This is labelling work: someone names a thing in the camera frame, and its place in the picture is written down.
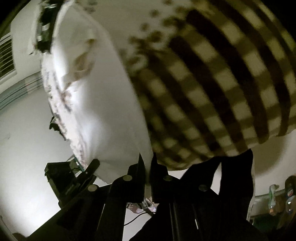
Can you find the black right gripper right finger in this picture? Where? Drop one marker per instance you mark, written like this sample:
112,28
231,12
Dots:
186,206

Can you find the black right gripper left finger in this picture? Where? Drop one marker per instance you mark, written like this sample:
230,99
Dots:
96,213

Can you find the plastic bottle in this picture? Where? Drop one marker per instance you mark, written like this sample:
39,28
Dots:
273,203

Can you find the grey-green curtain left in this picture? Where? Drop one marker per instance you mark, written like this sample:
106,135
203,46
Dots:
21,89

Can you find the black garment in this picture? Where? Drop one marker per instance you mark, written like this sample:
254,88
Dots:
221,190

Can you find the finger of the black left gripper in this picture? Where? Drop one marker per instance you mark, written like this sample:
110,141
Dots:
88,177

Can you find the white cloth garment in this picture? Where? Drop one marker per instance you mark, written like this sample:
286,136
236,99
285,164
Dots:
89,92

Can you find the floral bed sheet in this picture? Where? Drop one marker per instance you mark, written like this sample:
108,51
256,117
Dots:
214,78

